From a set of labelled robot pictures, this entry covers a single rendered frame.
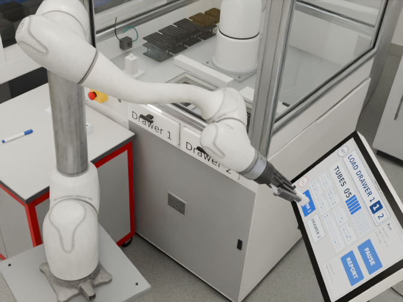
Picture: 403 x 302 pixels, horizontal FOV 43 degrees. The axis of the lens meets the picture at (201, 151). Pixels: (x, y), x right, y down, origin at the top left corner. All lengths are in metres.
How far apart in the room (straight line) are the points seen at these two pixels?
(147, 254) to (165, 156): 0.72
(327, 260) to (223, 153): 0.44
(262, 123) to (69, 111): 0.68
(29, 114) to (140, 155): 0.55
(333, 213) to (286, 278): 1.21
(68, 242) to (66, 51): 0.58
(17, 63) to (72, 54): 1.43
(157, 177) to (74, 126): 0.91
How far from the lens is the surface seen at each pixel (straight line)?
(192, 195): 2.30
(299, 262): 2.89
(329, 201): 1.67
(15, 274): 1.82
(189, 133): 2.08
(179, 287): 2.70
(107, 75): 1.32
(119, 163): 2.39
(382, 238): 1.50
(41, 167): 2.21
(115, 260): 1.80
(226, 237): 2.31
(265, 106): 1.80
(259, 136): 1.87
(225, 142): 1.44
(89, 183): 1.70
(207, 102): 1.55
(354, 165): 1.68
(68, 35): 1.31
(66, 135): 1.60
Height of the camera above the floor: 2.17
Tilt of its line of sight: 39 degrees down
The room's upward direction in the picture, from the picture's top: 4 degrees clockwise
